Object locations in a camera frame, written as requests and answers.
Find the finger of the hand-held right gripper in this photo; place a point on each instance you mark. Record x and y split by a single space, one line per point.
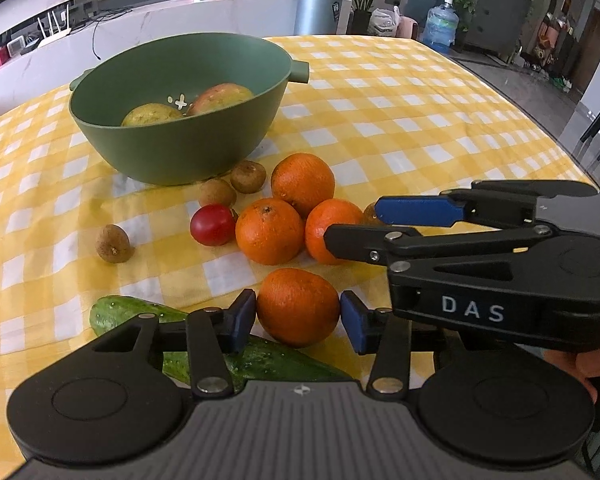
415 211
360 242

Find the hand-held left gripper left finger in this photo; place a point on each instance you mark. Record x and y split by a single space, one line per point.
242 321

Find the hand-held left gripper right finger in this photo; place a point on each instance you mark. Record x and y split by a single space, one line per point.
353 325

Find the orange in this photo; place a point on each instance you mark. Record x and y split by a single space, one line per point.
297 307
269 232
325 220
302 182

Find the green cucumber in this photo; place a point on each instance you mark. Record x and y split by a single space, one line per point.
275 365

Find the brown longan fruit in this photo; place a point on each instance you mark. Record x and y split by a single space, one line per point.
370 216
112 242
248 176
217 192

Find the green plastic bowl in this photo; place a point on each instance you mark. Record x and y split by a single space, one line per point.
180 152

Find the person's right hand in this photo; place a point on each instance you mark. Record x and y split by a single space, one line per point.
575 370

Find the yellow checkered tablecloth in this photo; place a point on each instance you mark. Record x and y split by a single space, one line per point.
430 125

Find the red cherry tomato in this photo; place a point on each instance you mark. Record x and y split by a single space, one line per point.
212 225

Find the pink small heater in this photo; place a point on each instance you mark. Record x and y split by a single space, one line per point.
409 27

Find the blue water jug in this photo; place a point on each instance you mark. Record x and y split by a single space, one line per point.
441 27

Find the white plastic bag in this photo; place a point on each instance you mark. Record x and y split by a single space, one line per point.
384 22

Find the red-green mango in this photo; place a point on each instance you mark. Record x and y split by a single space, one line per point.
220 97

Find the grey drawer cabinet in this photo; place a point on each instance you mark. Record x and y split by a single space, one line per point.
497 15

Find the pile of toys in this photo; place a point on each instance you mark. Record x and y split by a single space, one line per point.
555 45

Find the silver pedal trash can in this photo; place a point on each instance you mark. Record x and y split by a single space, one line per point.
317 10

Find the yellow round fruit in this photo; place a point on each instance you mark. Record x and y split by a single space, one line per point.
150 115

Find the white wifi router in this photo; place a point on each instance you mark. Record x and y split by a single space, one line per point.
55 30

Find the small white device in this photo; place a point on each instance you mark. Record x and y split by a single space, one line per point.
17 46

